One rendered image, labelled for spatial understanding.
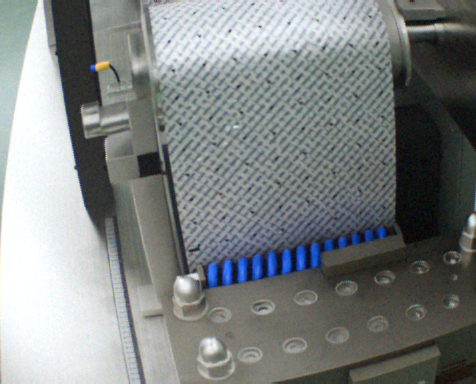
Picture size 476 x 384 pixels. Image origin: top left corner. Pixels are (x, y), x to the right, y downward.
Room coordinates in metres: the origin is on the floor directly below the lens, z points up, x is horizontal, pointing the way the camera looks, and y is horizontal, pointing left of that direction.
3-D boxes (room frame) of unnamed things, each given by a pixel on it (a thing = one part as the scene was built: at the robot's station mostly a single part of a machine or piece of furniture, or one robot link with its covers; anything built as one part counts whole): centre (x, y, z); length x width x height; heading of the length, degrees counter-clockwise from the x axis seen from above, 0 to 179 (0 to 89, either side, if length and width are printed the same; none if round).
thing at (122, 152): (0.80, 0.11, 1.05); 0.06 x 0.05 x 0.31; 97
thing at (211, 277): (0.70, -0.06, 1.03); 0.21 x 0.04 x 0.03; 97
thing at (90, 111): (0.79, 0.15, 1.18); 0.04 x 0.02 x 0.04; 7
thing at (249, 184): (0.72, -0.06, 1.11); 0.23 x 0.01 x 0.18; 97
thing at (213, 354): (0.54, 0.04, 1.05); 0.04 x 0.04 x 0.04
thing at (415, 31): (0.80, -0.22, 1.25); 0.07 x 0.04 x 0.04; 97
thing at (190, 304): (0.64, 0.06, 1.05); 0.04 x 0.04 x 0.04
